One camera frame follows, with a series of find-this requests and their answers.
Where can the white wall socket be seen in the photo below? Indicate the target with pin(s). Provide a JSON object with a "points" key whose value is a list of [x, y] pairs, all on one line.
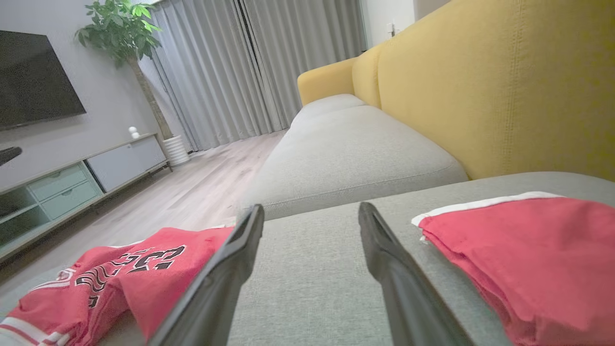
{"points": [[393, 29]]}

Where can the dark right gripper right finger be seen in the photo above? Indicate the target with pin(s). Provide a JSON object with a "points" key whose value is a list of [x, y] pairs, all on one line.
{"points": [[408, 298]]}

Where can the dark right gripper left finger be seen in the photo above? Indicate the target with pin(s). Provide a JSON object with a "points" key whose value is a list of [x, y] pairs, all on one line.
{"points": [[216, 288]]}

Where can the small white figurine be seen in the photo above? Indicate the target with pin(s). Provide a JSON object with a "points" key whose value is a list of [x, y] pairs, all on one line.
{"points": [[134, 133]]}

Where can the red shorts white trim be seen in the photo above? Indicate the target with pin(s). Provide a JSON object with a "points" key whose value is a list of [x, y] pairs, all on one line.
{"points": [[528, 259]]}

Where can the black flat television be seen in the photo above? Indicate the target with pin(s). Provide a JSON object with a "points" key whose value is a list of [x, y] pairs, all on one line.
{"points": [[33, 81]]}

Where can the green potted tree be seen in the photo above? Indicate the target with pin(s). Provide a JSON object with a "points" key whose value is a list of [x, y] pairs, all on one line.
{"points": [[120, 33]]}

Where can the yellow sofa backrest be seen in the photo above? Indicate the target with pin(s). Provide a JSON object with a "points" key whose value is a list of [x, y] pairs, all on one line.
{"points": [[480, 86]]}

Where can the grey sofa seat cushion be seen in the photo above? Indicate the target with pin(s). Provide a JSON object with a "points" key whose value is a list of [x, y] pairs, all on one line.
{"points": [[326, 103], [350, 154]]}

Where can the pale green TV cabinet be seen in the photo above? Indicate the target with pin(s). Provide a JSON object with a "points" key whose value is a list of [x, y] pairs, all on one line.
{"points": [[72, 187]]}

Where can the white ribbed plant pot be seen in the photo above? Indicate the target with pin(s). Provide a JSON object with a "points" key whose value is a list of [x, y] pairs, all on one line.
{"points": [[177, 151]]}

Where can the yellow and grey sofa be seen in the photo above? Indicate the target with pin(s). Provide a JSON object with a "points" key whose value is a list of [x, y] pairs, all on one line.
{"points": [[312, 288]]}

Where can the red white basketball jersey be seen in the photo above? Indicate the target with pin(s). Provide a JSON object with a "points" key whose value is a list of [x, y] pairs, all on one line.
{"points": [[144, 288]]}

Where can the grey curtains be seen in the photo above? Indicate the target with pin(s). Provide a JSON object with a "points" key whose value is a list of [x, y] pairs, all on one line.
{"points": [[230, 72]]}

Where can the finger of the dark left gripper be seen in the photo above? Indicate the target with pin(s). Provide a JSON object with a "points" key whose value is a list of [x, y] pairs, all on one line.
{"points": [[9, 154]]}

